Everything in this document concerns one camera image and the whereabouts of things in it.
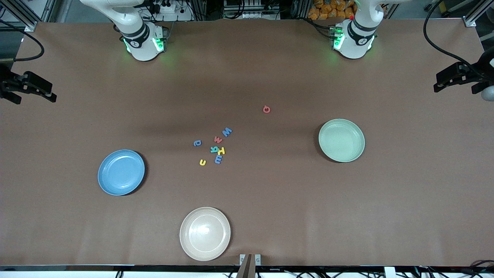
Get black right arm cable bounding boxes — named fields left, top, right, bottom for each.
left=0, top=19, right=45, bottom=62

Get blue plate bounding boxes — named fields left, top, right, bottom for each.
left=97, top=149, right=145, bottom=196

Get orange fruit pile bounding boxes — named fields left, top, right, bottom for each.
left=308, top=0, right=356, bottom=20

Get white power strip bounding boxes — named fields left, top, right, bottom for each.
left=149, top=0, right=193, bottom=22

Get green plate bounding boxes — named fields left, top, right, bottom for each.
left=318, top=119, right=365, bottom=163

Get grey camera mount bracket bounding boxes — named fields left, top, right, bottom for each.
left=236, top=254, right=261, bottom=278

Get aluminium frame post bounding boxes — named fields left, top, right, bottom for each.
left=464, top=0, right=494, bottom=27
left=0, top=0, right=39, bottom=32

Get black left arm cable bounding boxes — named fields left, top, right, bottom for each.
left=423, top=0, right=494, bottom=74

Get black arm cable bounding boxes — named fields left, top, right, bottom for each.
left=423, top=0, right=494, bottom=74
left=0, top=19, right=45, bottom=62

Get beige plate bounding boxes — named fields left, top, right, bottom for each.
left=179, top=207, right=231, bottom=261

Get grey equipment rack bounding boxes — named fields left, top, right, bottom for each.
left=223, top=0, right=282, bottom=20

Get brown table mat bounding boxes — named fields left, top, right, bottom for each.
left=0, top=19, right=494, bottom=268

